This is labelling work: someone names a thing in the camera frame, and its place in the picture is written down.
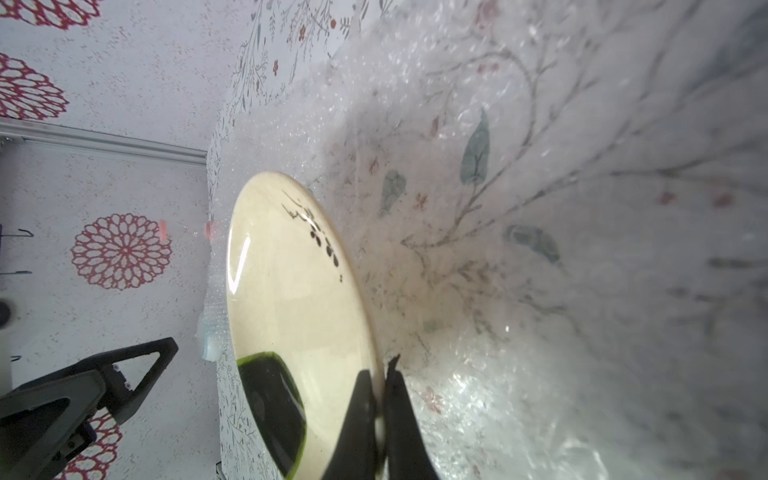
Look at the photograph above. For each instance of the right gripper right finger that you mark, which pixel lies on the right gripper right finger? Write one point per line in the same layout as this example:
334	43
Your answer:
407	458

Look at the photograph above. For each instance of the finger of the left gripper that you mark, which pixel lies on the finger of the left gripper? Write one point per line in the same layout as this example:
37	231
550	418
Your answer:
47	426
121	400

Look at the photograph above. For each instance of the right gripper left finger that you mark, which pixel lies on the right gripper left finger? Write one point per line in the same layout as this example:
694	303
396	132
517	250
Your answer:
356	453

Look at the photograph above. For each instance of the bubble-wrapped plate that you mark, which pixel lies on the bubble-wrapped plate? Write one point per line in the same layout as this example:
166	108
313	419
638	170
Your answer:
300	329

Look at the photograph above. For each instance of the black wire wall rack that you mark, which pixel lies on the black wire wall rack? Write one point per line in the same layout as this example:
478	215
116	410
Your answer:
10	252

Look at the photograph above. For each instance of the small pink cup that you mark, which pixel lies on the small pink cup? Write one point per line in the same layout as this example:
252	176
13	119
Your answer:
208	230

